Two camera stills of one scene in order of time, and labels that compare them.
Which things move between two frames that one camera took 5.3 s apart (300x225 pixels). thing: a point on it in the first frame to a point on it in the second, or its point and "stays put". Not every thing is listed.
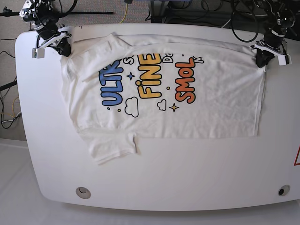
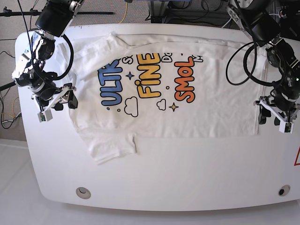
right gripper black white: (51, 34) to (50, 95)
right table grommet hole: (284, 190) stays put
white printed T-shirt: (121, 89) stays put
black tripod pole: (7, 13) stays put
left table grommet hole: (83, 192) stays put
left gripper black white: (273, 40) to (283, 105)
